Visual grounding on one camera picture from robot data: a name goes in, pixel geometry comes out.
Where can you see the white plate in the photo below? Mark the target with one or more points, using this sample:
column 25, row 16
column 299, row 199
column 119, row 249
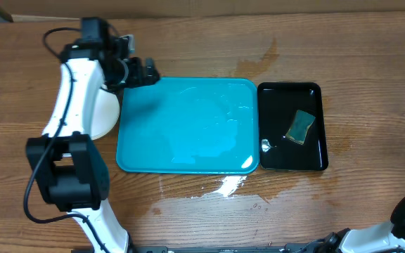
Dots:
column 105, row 115

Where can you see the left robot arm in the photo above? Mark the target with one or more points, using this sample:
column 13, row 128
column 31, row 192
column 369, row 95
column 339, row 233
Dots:
column 70, row 179

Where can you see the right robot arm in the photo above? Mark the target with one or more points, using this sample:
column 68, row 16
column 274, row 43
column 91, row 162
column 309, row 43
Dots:
column 385, row 237

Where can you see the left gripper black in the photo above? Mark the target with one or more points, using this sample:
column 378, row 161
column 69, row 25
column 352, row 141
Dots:
column 133, row 80

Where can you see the green yellow sponge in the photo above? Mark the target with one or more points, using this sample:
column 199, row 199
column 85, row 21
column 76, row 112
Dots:
column 300, row 126

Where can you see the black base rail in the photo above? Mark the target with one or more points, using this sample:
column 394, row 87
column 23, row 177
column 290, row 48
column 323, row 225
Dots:
column 288, row 248

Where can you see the teal plastic tray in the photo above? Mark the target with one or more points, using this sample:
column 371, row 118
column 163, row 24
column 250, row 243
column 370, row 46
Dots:
column 190, row 125

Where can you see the black plastic tray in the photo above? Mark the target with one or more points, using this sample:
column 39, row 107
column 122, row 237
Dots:
column 277, row 104

